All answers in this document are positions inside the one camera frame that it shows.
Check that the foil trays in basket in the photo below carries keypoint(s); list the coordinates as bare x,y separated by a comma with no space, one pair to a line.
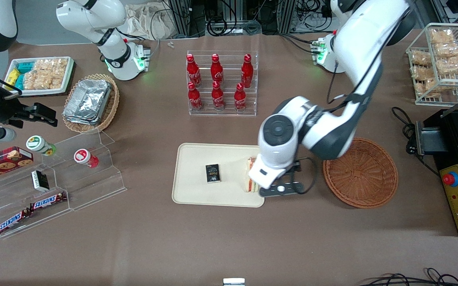
113,103

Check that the beige cloth bag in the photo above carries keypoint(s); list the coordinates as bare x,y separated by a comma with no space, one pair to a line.
145,22

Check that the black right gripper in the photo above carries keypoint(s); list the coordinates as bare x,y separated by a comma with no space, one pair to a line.
9,110

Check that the teal snack pack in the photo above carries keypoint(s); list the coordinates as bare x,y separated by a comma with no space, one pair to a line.
19,82
25,66

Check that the round brown wicker basket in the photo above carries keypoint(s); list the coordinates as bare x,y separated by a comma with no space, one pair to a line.
360,178

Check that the snickers chocolate bar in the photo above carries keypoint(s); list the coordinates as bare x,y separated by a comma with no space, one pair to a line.
48,201
12,221

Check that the yellow snack pack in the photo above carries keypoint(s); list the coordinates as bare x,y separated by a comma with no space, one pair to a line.
12,76

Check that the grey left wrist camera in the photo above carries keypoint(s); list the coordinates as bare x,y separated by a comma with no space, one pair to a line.
278,190

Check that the fried snack bag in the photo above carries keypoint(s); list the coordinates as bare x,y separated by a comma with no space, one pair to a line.
420,58
441,36
423,72
453,64
448,49
431,87

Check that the triangular sandwich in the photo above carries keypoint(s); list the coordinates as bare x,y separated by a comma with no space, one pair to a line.
249,180

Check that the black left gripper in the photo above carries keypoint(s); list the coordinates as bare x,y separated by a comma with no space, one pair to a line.
295,168

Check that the green yogurt drink bottle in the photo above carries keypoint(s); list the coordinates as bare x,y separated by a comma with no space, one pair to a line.
40,145

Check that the red emergency stop button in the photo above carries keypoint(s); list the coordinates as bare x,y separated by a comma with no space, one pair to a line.
451,179

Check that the red cola bottle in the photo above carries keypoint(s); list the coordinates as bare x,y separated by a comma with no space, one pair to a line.
247,72
217,72
240,99
194,99
193,72
218,98

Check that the white rectangular snack tray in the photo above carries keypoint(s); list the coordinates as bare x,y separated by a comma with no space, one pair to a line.
70,73

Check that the large rice cracker bag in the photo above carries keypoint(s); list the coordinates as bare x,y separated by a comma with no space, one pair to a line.
52,71

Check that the clear acrylic bottle rack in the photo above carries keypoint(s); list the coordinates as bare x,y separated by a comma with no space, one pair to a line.
229,113

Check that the cream plastic tray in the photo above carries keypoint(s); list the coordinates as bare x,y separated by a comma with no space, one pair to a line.
197,194

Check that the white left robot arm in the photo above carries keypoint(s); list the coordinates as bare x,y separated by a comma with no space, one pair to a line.
358,39

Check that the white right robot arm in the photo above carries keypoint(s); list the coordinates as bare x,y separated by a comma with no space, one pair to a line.
111,51

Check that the aluminium frame post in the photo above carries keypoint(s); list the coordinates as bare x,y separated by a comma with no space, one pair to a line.
183,18
286,16

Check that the stack of foil trays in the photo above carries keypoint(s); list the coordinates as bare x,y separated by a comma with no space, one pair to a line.
88,101

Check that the small black white box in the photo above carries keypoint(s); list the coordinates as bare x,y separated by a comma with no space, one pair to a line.
40,180

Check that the clear acrylic stepped shelf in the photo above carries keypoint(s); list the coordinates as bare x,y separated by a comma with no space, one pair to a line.
94,186

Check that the small black card box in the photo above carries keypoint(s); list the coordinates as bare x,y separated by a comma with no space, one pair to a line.
213,173

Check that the small rice cracker bag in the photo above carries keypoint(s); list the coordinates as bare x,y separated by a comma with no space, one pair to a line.
29,81

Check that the red yogurt drink bottle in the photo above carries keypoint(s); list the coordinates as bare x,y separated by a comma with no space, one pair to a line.
85,157

